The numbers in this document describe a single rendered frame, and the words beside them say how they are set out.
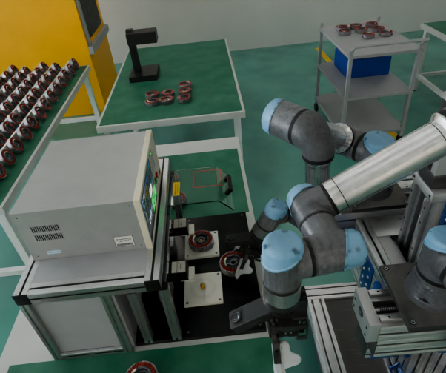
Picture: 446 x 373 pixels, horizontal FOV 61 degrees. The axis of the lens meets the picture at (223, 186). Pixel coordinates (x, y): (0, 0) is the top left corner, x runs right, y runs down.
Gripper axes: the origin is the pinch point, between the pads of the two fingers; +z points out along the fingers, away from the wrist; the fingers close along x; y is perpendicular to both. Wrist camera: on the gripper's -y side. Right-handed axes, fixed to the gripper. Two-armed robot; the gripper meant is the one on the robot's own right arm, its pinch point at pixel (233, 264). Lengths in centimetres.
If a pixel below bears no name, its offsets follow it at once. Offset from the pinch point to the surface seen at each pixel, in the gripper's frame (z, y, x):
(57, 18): 57, -161, 335
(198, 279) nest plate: 10.5, -11.4, -2.7
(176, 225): 2.1, -24.5, 15.8
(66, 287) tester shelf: -3, -58, -29
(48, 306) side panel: 8, -62, -29
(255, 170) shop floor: 65, 61, 180
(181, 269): 0.2, -21.9, -8.7
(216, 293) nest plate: 7.0, -4.9, -10.3
